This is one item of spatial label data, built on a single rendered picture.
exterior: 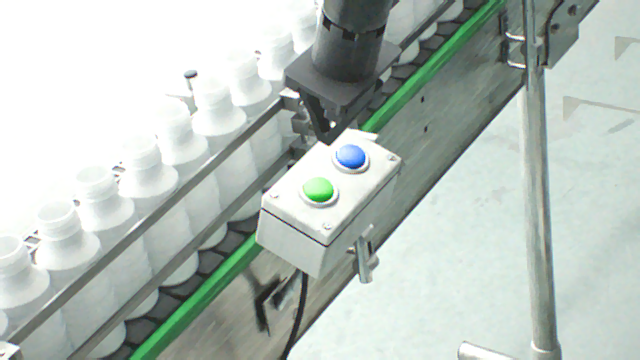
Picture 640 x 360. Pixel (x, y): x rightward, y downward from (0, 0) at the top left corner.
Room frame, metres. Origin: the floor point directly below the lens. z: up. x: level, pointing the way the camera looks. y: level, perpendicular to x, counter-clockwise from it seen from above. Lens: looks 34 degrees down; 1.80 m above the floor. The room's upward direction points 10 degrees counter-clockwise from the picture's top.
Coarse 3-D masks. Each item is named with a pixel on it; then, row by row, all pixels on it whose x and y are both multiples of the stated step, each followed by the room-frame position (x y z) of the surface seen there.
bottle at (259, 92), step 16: (240, 48) 1.20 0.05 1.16; (224, 64) 1.18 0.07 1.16; (240, 64) 1.17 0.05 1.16; (256, 64) 1.18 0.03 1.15; (240, 80) 1.16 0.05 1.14; (256, 80) 1.17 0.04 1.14; (240, 96) 1.16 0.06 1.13; (256, 96) 1.16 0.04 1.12; (272, 96) 1.17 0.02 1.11; (256, 112) 1.16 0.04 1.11; (272, 128) 1.16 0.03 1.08; (256, 144) 1.15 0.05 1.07; (272, 144) 1.16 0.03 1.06; (256, 160) 1.15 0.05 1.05; (272, 160) 1.16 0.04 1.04
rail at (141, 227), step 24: (456, 0) 1.47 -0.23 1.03; (264, 120) 1.14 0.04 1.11; (240, 144) 1.10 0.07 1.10; (120, 240) 0.96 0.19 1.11; (192, 240) 1.03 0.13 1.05; (96, 264) 0.93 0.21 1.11; (168, 264) 1.00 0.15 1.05; (72, 288) 0.90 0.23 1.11; (144, 288) 0.96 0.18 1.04; (48, 312) 0.88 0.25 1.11; (120, 312) 0.94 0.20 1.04; (24, 336) 0.85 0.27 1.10; (96, 336) 0.91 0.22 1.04
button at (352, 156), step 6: (348, 144) 1.04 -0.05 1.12; (342, 150) 1.03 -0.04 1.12; (348, 150) 1.03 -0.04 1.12; (354, 150) 1.03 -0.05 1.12; (360, 150) 1.03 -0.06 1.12; (336, 156) 1.03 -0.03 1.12; (342, 156) 1.02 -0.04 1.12; (348, 156) 1.02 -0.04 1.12; (354, 156) 1.02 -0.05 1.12; (360, 156) 1.02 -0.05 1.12; (342, 162) 1.02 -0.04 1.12; (348, 162) 1.01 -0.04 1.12; (354, 162) 1.01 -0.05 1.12; (360, 162) 1.01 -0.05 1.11
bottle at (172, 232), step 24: (120, 144) 1.04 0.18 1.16; (144, 144) 1.06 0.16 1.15; (144, 168) 1.02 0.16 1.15; (168, 168) 1.04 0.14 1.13; (120, 192) 1.03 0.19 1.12; (144, 192) 1.02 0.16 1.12; (168, 192) 1.02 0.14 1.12; (144, 216) 1.01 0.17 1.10; (168, 216) 1.01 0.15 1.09; (144, 240) 1.02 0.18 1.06; (168, 240) 1.01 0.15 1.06; (192, 264) 1.02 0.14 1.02
